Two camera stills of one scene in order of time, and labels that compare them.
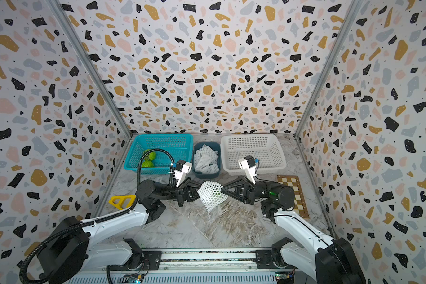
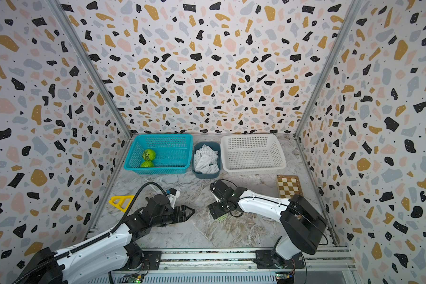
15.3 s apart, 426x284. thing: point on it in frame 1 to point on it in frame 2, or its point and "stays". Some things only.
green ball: x=210 y=195 to x=222 y=218
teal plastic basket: x=180 y=145 stays
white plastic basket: x=266 y=149 stays
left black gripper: x=189 y=191 to x=183 y=217
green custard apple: x=151 y=155 stays
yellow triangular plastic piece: x=122 y=202 stays
